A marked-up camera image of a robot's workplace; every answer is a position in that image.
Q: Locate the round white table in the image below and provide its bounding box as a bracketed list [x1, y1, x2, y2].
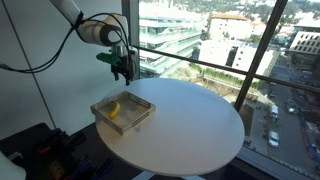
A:
[96, 78, 244, 180]

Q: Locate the horizontal window railing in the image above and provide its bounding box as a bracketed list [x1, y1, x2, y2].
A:
[133, 45, 320, 93]

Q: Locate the light wooden tray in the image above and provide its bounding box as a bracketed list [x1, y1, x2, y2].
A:
[91, 91, 156, 135]

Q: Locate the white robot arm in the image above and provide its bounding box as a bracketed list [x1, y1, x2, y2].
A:
[50, 0, 137, 85]

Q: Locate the white rounded object corner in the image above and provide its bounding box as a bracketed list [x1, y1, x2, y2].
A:
[0, 151, 26, 180]

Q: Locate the yellow banana plush toy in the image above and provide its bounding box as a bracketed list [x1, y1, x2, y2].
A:
[108, 101, 120, 120]

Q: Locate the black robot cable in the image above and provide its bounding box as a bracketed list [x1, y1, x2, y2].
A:
[0, 12, 134, 81]

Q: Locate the dark window frame post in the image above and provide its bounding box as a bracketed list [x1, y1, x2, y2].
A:
[234, 0, 288, 111]

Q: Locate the orange handled clamp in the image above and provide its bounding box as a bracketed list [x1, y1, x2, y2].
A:
[35, 128, 86, 180]

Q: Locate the green black gripper body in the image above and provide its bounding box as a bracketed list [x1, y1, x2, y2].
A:
[96, 46, 138, 73]

